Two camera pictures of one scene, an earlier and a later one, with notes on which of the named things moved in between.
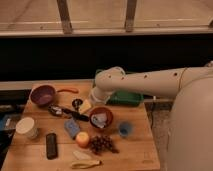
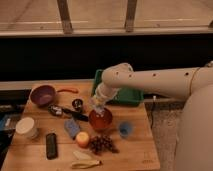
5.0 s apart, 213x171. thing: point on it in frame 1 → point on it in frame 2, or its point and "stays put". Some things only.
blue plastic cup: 125,129 stays put
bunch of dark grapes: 102,143 stays put
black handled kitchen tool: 57,110 stays put
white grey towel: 99,120 → 99,111
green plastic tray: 125,97 stays put
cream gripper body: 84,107 → 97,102
